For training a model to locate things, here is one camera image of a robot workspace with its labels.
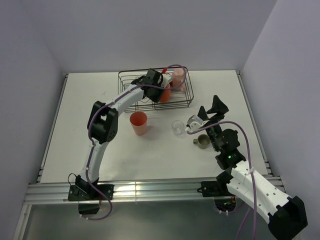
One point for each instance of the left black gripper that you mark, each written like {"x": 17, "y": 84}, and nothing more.
{"x": 156, "y": 99}

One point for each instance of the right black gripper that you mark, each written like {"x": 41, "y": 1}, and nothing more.
{"x": 218, "y": 106}

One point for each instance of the orange mug white inside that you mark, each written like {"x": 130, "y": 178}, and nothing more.
{"x": 166, "y": 94}

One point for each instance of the pink ceramic mug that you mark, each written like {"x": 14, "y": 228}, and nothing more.
{"x": 178, "y": 76}

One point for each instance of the salmon plastic tumbler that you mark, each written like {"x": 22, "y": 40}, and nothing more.
{"x": 138, "y": 122}

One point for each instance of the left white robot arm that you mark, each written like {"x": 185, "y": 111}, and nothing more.
{"x": 104, "y": 120}

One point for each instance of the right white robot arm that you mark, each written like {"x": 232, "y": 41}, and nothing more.
{"x": 285, "y": 215}

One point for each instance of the small grey-green cup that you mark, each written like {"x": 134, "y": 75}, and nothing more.
{"x": 202, "y": 141}

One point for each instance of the clear glass centre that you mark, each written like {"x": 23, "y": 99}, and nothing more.
{"x": 178, "y": 127}

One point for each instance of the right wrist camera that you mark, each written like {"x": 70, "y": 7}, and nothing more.
{"x": 195, "y": 123}

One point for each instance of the black wire dish rack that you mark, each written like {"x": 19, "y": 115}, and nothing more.
{"x": 179, "y": 98}

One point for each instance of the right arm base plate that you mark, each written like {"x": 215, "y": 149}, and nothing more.
{"x": 210, "y": 188}

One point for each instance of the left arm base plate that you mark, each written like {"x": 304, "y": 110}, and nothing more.
{"x": 102, "y": 191}

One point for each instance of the aluminium frame rail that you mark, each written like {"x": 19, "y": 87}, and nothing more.
{"x": 123, "y": 191}

